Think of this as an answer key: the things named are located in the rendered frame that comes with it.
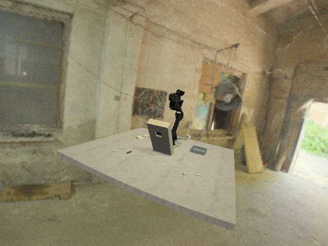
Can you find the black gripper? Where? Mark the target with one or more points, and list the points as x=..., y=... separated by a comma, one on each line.
x=178, y=101

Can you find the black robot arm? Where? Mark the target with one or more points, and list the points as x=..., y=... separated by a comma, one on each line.
x=178, y=116

